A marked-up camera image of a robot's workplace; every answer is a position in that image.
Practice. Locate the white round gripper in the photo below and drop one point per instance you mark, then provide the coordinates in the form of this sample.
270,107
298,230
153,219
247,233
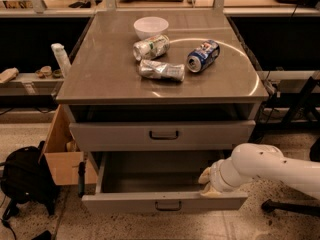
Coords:
216,176

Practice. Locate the grey drawer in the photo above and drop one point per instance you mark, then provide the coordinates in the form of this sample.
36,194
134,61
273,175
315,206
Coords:
156,181
161,136

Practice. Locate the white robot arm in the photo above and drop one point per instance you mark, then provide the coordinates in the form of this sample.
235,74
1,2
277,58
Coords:
249,162

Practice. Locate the grey drawer cabinet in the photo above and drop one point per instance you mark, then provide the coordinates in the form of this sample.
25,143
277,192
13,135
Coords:
104,86

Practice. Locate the grey top drawer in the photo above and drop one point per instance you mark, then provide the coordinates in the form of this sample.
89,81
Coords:
161,136

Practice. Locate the black office chair base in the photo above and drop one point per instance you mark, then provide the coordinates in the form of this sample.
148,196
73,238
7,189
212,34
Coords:
269,206

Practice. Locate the blue pepsi can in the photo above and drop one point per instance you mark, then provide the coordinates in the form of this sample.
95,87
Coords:
203,56

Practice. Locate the brown cardboard box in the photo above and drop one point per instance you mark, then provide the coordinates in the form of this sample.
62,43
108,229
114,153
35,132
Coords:
63,154

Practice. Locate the silver green crushed can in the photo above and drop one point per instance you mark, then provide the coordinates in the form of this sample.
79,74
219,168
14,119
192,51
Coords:
151,48

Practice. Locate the white bowl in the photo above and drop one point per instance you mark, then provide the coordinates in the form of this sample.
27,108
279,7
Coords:
150,26

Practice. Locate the black backpack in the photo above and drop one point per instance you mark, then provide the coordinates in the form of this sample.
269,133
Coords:
27,177

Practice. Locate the grey low shelf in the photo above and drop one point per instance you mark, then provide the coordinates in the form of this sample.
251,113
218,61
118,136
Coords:
31,84

